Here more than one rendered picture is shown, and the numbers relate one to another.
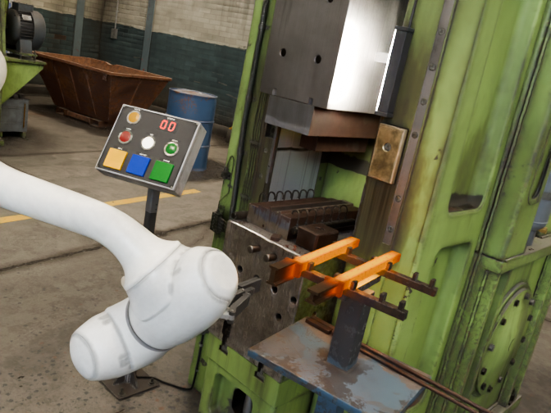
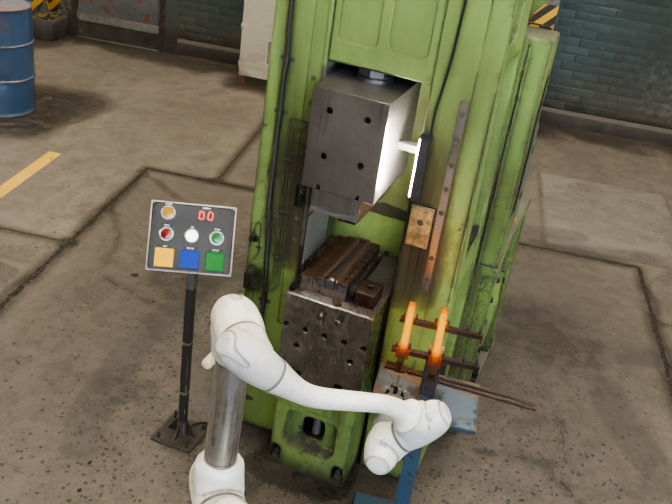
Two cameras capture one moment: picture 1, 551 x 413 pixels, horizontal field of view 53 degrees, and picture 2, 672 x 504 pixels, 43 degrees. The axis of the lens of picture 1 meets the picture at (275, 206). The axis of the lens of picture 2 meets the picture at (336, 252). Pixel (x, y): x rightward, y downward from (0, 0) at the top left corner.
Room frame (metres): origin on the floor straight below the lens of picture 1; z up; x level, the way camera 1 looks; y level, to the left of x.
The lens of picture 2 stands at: (-0.96, 1.20, 2.70)
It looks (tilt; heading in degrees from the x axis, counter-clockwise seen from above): 28 degrees down; 336
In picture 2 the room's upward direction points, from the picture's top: 9 degrees clockwise
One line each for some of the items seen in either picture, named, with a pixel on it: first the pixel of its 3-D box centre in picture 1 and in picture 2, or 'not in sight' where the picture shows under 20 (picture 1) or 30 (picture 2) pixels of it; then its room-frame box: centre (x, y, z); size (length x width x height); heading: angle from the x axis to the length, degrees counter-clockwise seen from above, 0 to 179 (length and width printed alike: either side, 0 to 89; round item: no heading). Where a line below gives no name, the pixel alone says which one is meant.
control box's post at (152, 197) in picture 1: (143, 270); (187, 338); (2.11, 0.49, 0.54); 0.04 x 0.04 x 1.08; 49
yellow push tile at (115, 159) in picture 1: (116, 159); (164, 257); (2.01, 0.63, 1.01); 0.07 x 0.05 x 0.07; 74
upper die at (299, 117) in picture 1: (327, 117); (353, 187); (1.96, -0.12, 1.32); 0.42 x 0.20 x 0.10; 139
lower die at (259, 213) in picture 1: (307, 213); (341, 264); (1.96, -0.12, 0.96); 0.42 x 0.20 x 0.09; 139
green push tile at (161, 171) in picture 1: (161, 172); (214, 261); (1.96, 0.43, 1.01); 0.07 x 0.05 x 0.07; 74
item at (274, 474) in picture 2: not in sight; (292, 469); (1.77, 0.05, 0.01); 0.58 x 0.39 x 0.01; 49
